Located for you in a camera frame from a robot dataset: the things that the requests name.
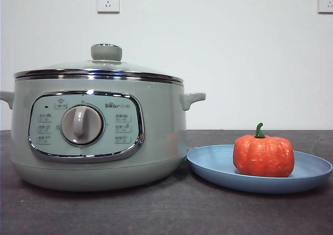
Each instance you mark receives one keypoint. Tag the glass lid with green knob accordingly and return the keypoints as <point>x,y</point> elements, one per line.
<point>106,53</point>

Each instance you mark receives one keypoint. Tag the orange toy pumpkin green stem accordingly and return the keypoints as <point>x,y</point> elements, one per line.
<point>262,157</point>

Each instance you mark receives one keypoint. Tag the pale green electric steamer pot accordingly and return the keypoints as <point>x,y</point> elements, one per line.
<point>161,110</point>

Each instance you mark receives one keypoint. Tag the blue round plate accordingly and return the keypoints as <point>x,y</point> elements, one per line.
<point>208,162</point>

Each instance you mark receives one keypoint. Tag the white wall socket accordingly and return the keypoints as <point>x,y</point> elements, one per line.
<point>326,1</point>
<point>108,1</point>

